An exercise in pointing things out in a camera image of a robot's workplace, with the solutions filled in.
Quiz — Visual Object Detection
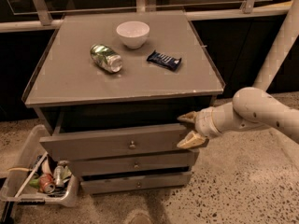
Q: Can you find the grey middle drawer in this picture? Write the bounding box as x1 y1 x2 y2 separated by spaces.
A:
68 149 198 176

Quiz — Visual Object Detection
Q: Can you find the metal railing with glass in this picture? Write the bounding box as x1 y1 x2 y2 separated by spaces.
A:
0 0 294 33

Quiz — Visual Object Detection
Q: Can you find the red soda can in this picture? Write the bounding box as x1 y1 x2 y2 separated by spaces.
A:
38 174 55 194

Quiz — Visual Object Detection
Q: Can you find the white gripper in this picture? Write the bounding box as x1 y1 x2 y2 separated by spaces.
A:
177 107 221 149

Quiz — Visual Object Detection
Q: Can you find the green soda can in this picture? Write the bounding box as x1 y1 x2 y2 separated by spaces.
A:
90 44 122 73

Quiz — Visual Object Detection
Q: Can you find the clear plastic bin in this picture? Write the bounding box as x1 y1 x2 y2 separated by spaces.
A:
0 125 78 207

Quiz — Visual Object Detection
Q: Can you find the dark blue candy bar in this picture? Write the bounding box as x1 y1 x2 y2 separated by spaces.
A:
147 50 181 71

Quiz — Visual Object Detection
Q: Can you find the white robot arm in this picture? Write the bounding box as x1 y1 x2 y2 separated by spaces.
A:
178 0 299 149

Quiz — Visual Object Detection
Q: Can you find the silver can in bin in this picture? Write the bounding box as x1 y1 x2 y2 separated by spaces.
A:
54 166 64 188

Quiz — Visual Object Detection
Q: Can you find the grey drawer cabinet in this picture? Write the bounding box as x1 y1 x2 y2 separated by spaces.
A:
24 11 223 184

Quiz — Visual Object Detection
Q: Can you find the white stick in bin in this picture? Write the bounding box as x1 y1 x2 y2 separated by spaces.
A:
14 152 48 198

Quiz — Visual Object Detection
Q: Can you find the grey top drawer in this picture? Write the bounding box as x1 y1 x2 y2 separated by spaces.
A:
40 111 192 161

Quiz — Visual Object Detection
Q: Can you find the grey drawer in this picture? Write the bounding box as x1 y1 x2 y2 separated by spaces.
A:
80 171 192 194
40 111 192 161
68 149 198 176

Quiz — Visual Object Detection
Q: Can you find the grey bottom drawer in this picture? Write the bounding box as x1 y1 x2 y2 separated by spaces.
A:
80 171 192 194

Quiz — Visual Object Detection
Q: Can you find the white ceramic bowl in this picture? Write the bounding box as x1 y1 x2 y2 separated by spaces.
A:
116 21 150 49

